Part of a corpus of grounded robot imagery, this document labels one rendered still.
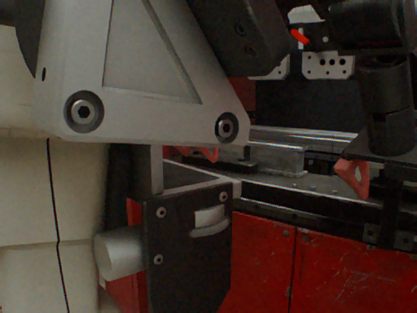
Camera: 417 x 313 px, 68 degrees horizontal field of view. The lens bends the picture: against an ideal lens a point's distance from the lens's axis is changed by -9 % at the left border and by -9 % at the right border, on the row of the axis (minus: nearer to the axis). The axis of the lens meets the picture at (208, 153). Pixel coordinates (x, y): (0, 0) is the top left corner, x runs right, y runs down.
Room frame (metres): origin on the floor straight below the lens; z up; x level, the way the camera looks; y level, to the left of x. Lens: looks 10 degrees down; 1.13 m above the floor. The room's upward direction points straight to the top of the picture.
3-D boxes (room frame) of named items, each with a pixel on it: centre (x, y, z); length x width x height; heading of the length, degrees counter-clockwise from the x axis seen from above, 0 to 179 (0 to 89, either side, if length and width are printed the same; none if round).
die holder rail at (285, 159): (1.17, -0.11, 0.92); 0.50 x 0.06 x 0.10; 50
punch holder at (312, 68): (0.96, -0.35, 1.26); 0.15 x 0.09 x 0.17; 50
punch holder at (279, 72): (1.09, -0.20, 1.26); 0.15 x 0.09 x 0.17; 50
